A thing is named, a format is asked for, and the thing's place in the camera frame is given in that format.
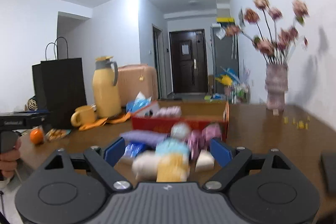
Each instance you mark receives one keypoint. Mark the pink hard-shell suitcase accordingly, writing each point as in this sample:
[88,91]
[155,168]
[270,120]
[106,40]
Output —
[133,79]

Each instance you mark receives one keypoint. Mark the purple folded towel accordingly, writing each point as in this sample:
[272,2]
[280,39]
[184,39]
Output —
[149,138]

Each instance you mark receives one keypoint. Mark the pink flower vase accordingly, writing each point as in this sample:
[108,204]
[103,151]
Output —
[276,85]

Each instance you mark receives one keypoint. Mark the yellow ceramic mug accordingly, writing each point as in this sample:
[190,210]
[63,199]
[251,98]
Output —
[83,115]

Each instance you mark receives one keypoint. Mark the dark brown entrance door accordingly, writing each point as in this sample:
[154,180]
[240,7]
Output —
[189,61]

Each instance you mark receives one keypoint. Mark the snack packet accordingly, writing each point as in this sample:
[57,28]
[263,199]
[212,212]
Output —
[56,134]

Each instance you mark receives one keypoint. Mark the yellow small table pieces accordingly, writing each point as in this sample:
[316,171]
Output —
[299,123]

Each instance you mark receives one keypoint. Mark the blue tissue pack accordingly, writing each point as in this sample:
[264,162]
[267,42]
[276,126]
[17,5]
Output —
[140,101]

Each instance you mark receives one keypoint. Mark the orange fruit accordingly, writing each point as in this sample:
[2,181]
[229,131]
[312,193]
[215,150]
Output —
[37,136]

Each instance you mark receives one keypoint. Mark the yellow thermos jug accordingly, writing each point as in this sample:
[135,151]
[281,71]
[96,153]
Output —
[105,89]

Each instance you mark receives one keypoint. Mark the orange cloth mat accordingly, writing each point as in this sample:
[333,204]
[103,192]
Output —
[103,121]

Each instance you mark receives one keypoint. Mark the blue fluffy plush toy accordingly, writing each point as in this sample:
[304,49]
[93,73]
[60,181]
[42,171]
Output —
[171,146]

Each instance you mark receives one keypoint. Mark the black paper shopping bag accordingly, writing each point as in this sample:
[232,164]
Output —
[59,89]

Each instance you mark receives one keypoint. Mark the yellow white plush toy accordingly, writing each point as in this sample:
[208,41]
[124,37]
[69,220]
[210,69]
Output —
[172,167]

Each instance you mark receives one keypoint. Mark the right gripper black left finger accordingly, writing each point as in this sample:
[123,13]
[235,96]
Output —
[102,162]

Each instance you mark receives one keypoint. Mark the grey refrigerator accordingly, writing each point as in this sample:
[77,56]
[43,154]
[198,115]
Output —
[225,56]

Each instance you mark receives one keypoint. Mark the orange cardboard box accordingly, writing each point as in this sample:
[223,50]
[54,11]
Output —
[197,114]

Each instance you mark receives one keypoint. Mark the white translucent plastic bag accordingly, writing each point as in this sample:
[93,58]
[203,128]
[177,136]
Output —
[180,131]

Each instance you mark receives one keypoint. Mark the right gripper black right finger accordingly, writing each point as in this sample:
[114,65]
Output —
[233,163]

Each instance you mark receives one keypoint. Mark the pink plush toy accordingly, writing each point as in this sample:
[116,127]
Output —
[200,140]

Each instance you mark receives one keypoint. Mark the person's left hand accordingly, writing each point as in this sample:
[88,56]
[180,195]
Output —
[8,163]

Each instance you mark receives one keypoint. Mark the lavender fluffy plush cloth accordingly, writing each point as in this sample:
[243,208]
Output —
[173,111]

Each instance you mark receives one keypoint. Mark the pink artificial flowers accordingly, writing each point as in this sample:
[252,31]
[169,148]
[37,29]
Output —
[275,44]

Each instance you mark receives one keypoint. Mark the cluttered toy shelf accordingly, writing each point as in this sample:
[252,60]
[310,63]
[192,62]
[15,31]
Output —
[227,86]

